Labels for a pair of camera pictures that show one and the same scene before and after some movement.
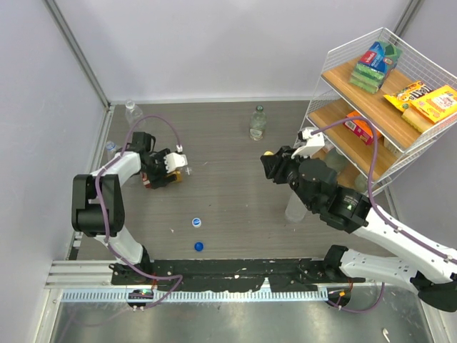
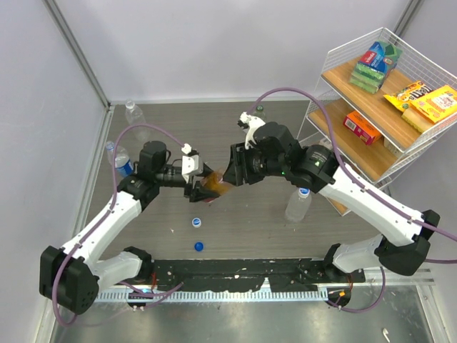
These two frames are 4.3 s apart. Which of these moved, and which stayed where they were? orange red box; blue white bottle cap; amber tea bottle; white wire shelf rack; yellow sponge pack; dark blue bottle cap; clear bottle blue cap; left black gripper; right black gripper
Moved: amber tea bottle; right black gripper; left black gripper
Stayed: dark blue bottle cap; yellow sponge pack; white wire shelf rack; blue white bottle cap; orange red box; clear bottle blue cap
